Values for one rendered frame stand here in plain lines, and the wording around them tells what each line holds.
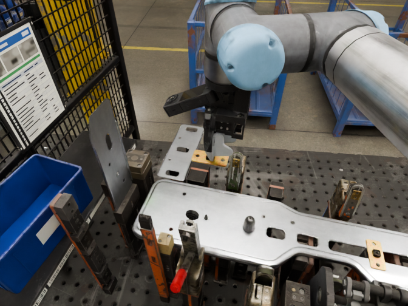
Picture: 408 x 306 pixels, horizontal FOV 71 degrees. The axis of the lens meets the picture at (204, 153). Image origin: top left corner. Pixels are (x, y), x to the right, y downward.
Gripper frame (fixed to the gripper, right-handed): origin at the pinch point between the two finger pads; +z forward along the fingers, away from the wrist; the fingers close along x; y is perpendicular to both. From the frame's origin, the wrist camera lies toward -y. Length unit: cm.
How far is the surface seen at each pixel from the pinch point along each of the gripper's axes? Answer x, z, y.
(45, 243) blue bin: -21.7, 20.2, -36.1
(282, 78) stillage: 173, 72, 22
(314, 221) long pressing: 6.7, 26.4, 30.7
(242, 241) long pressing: -4.9, 26.7, 11.2
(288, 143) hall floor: 157, 126, 38
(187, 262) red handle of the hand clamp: -18.9, 16.8, -0.2
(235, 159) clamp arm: 15.7, 16.3, 4.7
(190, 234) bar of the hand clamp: -17.4, 7.1, 0.3
